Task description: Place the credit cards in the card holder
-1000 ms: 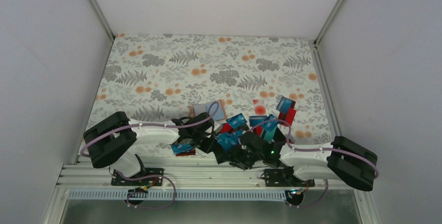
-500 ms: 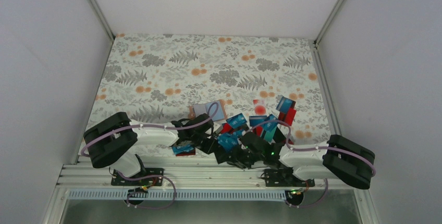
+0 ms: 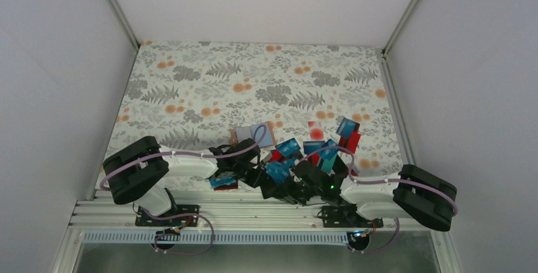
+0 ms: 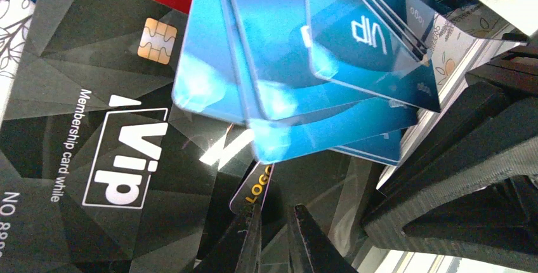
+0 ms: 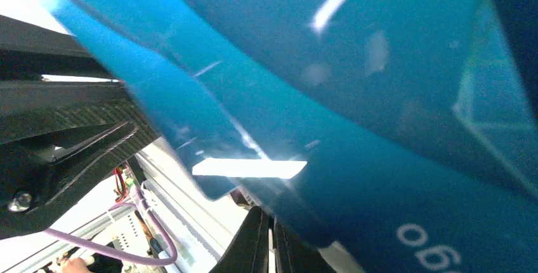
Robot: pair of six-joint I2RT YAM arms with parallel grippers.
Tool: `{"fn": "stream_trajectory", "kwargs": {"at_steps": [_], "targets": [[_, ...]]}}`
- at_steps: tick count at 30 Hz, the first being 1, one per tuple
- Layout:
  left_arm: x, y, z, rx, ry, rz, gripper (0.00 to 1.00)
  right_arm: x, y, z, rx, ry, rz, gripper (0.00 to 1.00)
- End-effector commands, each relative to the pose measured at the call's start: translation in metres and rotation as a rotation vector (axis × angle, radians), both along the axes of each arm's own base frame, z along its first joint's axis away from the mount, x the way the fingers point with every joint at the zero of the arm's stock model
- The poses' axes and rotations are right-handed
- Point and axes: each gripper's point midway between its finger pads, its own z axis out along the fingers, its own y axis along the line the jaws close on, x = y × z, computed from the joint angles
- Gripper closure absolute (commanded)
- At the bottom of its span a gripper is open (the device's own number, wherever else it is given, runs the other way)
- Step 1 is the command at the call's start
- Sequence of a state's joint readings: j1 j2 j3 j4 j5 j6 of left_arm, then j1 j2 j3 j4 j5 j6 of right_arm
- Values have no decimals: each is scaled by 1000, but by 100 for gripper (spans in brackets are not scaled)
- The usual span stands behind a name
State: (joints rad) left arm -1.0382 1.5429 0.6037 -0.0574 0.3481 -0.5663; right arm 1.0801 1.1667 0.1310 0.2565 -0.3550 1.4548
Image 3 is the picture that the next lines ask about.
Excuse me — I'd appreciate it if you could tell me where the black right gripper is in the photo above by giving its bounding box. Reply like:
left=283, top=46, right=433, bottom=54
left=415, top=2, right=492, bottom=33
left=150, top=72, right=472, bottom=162
left=273, top=175, right=322, bottom=206

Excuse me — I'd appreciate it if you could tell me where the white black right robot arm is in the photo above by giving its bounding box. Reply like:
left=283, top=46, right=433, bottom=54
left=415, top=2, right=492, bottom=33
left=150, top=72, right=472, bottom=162
left=292, top=161, right=457, bottom=232

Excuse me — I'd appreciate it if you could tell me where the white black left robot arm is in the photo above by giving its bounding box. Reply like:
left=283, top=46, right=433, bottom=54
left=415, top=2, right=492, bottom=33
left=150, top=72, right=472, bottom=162
left=100, top=136, right=261, bottom=225

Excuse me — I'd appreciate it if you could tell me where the teal card right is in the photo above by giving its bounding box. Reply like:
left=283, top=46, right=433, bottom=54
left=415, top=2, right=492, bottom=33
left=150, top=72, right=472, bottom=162
left=317, top=154, right=337, bottom=175

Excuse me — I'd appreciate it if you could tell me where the blue card right top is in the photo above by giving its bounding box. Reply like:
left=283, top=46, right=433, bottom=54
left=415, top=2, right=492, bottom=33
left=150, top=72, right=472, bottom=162
left=318, top=139, right=339, bottom=160

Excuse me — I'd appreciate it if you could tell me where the blue card left pile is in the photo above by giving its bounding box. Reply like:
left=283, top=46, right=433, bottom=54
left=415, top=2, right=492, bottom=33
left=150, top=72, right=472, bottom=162
left=209, top=176, right=239, bottom=191

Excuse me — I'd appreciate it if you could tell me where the blue card centre top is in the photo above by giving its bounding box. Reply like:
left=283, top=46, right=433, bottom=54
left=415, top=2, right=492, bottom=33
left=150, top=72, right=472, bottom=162
left=275, top=138, right=302, bottom=157

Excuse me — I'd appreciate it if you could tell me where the red white card far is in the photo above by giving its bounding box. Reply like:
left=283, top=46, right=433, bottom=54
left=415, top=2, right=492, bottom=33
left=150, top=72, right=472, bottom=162
left=308, top=121, right=324, bottom=141

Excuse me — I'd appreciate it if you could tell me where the blue card far right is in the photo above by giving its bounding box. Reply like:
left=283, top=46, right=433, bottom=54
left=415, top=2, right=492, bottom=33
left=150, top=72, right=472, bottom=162
left=336, top=117, right=360, bottom=138

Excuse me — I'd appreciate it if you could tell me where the floral patterned table mat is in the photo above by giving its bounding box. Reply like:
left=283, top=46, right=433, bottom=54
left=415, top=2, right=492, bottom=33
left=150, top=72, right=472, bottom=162
left=106, top=41, right=403, bottom=176

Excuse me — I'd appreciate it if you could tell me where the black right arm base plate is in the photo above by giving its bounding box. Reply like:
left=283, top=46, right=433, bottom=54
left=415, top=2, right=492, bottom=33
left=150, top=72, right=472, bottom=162
left=317, top=206, right=384, bottom=228

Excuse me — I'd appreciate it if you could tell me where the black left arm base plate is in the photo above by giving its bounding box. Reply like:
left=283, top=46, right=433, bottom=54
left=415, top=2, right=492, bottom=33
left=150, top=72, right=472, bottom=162
left=134, top=204, right=200, bottom=227

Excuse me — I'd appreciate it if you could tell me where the aluminium rail frame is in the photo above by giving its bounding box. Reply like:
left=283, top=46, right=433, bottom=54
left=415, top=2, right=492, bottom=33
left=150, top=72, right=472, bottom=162
left=67, top=180, right=447, bottom=232

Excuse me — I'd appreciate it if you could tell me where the grey slotted cable duct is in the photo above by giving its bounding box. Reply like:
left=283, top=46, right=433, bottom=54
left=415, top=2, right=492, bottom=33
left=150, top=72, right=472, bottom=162
left=81, top=230, right=348, bottom=246

